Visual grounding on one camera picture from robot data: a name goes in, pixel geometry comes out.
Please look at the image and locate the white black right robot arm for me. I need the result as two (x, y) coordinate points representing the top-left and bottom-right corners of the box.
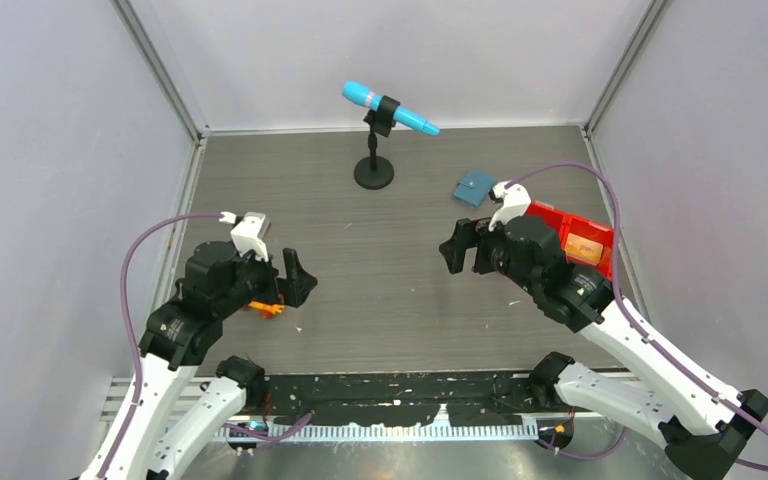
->
(439, 215), (768, 479)

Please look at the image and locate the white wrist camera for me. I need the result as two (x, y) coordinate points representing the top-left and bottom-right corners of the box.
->
(488, 182), (531, 231)
(219, 211), (271, 262)

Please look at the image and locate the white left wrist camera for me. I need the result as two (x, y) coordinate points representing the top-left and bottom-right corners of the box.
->
(219, 211), (271, 262)

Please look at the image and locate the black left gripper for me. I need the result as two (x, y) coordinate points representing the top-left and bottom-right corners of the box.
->
(217, 240), (317, 316)

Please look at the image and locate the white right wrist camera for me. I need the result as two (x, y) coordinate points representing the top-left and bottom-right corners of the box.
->
(488, 182), (531, 231)

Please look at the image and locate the blue card holder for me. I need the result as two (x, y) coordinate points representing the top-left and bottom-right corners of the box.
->
(452, 169), (497, 209)

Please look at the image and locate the black microphone stand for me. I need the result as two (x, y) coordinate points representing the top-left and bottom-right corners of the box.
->
(353, 95), (400, 190)

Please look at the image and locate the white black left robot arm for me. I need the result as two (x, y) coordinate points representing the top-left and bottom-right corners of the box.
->
(80, 241), (318, 479)

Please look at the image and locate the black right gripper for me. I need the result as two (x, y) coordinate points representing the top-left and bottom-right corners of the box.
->
(438, 216), (540, 295)

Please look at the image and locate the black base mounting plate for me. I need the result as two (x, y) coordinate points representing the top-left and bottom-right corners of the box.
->
(238, 370), (585, 427)

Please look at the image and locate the blue toy microphone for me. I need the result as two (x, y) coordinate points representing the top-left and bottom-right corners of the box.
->
(342, 81), (440, 137)

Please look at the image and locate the orange card in bin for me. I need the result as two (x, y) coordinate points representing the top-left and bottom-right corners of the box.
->
(564, 233), (605, 267)

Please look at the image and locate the orange plastic object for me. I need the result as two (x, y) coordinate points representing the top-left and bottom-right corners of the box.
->
(243, 301), (285, 319)

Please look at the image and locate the red two-compartment bin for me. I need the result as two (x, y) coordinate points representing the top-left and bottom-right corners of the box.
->
(526, 201), (614, 280)

